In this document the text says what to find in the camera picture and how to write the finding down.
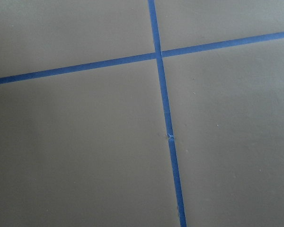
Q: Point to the long blue tape line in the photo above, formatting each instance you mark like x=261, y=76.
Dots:
x=167, y=114

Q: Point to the crossing blue tape line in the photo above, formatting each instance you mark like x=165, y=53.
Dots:
x=143, y=57

